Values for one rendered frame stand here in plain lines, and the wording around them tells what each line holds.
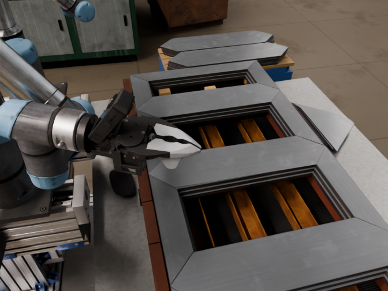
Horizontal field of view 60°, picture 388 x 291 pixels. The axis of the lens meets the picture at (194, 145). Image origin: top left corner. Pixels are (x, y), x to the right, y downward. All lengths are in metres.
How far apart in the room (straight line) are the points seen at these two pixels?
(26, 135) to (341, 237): 0.97
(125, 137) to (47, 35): 3.29
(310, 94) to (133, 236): 1.26
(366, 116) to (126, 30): 2.46
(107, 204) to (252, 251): 0.67
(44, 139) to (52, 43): 3.24
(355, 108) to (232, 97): 1.92
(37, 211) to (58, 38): 2.92
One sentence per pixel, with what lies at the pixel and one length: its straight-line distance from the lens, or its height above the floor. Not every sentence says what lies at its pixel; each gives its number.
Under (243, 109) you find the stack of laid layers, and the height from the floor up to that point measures 0.85.
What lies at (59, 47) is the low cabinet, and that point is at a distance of 3.87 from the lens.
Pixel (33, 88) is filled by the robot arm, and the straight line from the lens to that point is 0.79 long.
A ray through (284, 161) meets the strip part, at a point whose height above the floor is 0.87.
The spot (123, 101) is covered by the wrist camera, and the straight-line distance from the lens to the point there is 0.53.
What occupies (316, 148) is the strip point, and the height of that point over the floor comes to 0.87.
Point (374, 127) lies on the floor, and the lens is 3.29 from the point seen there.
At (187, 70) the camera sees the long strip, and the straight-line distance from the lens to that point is 1.94.
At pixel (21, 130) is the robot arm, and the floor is 1.44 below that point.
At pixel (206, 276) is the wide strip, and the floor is 0.87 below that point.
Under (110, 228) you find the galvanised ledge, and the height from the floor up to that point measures 0.68.
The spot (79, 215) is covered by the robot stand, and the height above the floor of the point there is 0.95.
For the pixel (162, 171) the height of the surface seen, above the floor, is 0.87.
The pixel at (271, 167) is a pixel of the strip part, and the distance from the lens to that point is 1.36.
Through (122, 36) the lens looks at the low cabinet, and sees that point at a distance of 3.77.
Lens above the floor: 1.81
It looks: 42 degrees down
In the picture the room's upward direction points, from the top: straight up
